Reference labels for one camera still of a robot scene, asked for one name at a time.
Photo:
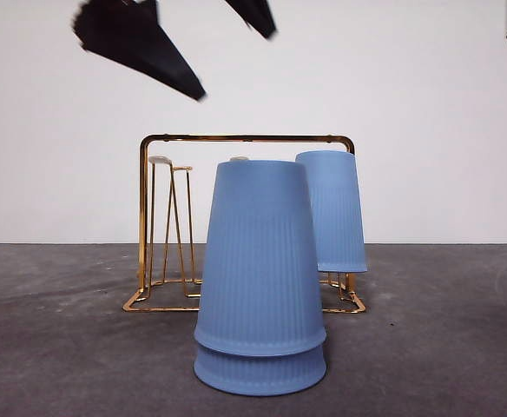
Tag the blue ribbed plastic cup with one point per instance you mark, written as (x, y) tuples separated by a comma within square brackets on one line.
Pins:
[(258, 260), (258, 375), (336, 217)]

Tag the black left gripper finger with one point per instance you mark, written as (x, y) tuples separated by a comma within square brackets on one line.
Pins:
[(253, 15), (136, 48)]

